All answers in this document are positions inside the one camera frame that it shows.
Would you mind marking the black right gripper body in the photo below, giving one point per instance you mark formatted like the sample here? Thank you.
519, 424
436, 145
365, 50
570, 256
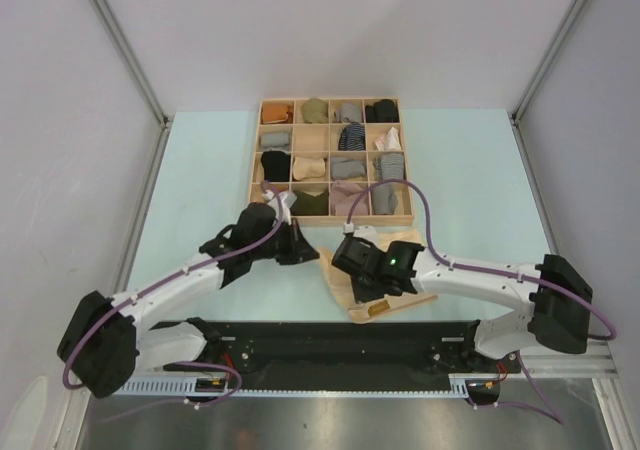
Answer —
364, 290

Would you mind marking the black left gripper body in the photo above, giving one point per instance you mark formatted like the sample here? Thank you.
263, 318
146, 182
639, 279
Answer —
281, 245

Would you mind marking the peach underwear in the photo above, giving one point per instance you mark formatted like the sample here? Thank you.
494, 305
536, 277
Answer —
339, 285
305, 168

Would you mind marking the orange and cream underwear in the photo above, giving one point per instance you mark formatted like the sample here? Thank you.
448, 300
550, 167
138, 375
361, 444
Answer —
276, 187

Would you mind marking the black garment pile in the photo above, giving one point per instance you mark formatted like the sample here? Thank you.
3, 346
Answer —
276, 166

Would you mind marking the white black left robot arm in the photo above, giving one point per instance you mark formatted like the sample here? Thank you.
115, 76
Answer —
109, 339

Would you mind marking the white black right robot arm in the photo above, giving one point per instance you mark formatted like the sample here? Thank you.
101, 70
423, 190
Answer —
547, 303

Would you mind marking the dark green rolled underwear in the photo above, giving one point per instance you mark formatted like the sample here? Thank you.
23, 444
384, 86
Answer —
307, 204

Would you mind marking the grey rolled underwear bottom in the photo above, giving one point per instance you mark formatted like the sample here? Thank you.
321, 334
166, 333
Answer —
384, 200

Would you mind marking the peach rolled underwear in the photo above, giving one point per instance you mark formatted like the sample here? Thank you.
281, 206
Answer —
305, 168

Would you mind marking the grey rolled underwear middle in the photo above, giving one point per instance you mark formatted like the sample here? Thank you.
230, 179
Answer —
343, 168

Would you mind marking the grey rolled underwear left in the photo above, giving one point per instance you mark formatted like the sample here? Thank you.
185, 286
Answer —
277, 141

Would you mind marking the grey striped rolled underwear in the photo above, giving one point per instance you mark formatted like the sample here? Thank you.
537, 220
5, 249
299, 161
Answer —
389, 166

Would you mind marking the navy striped rolled underwear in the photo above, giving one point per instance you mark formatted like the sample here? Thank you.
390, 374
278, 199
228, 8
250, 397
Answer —
352, 138

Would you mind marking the orange rolled underwear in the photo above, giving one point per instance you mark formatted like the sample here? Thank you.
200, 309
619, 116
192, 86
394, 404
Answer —
276, 113

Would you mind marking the pink white rolled underwear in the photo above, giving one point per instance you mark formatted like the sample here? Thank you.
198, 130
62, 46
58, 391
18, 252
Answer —
388, 141

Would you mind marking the olive rolled underwear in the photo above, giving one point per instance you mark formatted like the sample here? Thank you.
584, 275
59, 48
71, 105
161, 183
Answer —
315, 111

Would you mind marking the grey rolled underwear top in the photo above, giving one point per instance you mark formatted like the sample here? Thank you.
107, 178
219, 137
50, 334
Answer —
348, 112

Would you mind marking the black rolled underwear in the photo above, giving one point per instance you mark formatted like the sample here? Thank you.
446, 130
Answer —
382, 111

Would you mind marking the wooden grid organizer tray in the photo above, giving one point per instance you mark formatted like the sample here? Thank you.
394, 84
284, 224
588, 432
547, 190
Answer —
332, 152

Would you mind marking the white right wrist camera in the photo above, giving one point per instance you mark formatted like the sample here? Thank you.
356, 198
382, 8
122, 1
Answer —
365, 232

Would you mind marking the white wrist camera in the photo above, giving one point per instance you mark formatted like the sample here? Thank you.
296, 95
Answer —
365, 232
281, 203

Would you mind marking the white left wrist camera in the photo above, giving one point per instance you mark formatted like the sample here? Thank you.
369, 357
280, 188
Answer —
281, 203

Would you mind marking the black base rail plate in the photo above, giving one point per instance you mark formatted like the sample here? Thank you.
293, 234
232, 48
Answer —
421, 348

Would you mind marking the white slotted cable duct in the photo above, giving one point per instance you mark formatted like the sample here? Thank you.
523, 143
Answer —
290, 381

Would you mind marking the aluminium corner post left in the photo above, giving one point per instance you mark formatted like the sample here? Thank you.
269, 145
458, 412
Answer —
131, 62

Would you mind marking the aluminium corner post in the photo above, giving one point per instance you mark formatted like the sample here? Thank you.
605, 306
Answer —
131, 62
566, 27

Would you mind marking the aluminium corner post right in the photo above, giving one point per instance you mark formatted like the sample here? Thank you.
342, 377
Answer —
566, 27

